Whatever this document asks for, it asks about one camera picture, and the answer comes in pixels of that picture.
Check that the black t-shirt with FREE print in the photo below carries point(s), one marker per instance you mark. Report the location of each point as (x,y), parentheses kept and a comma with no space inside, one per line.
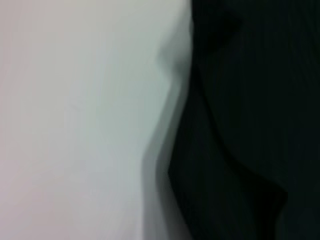
(250,100)

